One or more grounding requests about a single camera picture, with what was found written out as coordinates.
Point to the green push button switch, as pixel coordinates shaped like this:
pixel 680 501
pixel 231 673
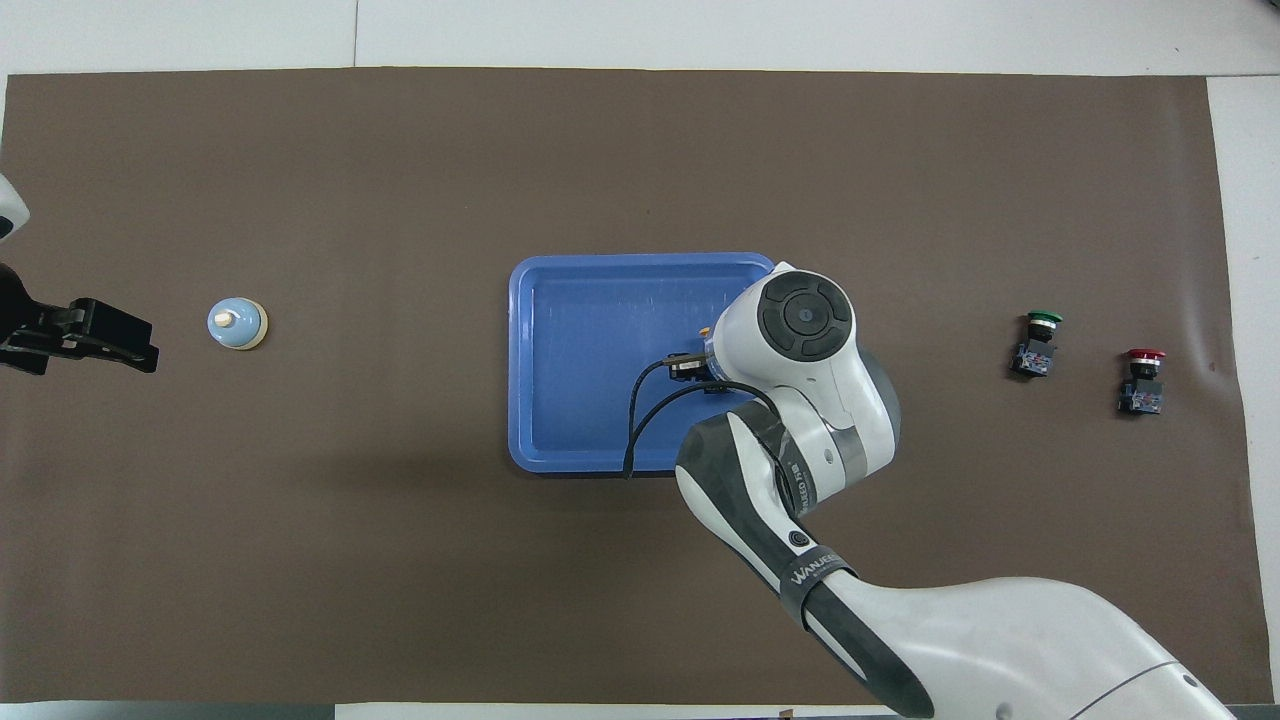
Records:
pixel 1036 352

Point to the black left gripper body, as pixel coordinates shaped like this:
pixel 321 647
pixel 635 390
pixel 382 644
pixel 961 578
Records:
pixel 95 322

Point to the brown table mat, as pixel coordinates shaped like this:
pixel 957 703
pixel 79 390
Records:
pixel 300 560

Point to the red push button switch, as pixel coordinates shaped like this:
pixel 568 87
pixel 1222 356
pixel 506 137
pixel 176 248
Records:
pixel 1142 392

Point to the light blue call bell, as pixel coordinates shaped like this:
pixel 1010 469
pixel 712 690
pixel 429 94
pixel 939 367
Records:
pixel 238 326

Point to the blue plastic tray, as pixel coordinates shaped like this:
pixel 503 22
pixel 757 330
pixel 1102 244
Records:
pixel 580 380

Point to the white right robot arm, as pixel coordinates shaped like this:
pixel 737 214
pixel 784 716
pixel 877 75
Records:
pixel 800 320

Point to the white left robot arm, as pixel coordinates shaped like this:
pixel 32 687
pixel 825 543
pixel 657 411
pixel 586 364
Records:
pixel 8 205

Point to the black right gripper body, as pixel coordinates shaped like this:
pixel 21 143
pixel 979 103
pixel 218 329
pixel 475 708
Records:
pixel 685 368

